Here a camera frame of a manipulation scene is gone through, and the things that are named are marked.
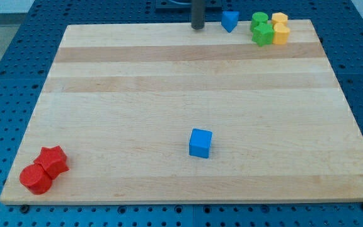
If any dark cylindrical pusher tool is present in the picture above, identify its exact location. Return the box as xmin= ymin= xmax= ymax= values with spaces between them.
xmin=191 ymin=0 xmax=205 ymax=30

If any green star block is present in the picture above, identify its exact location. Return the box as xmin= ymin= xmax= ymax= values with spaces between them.
xmin=252 ymin=23 xmax=275 ymax=47

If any red star block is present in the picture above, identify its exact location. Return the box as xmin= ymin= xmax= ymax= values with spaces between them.
xmin=33 ymin=146 xmax=69 ymax=180

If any green circle block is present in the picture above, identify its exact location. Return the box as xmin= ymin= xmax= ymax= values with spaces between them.
xmin=250 ymin=11 xmax=268 ymax=31

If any wooden board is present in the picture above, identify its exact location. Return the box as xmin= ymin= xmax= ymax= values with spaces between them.
xmin=0 ymin=20 xmax=363 ymax=205

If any yellow heart block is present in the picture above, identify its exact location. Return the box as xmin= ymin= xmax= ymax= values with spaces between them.
xmin=272 ymin=23 xmax=291 ymax=45

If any blue cube block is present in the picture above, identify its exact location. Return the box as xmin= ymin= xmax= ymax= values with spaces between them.
xmin=188 ymin=129 xmax=212 ymax=158

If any blue triangle block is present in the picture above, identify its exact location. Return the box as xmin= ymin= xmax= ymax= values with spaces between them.
xmin=221 ymin=11 xmax=239 ymax=33

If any red circle block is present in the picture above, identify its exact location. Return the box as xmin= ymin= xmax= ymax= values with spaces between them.
xmin=20 ymin=164 xmax=52 ymax=195

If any yellow hexagon block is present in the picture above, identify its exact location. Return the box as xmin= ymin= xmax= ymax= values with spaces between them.
xmin=271 ymin=12 xmax=289 ymax=26

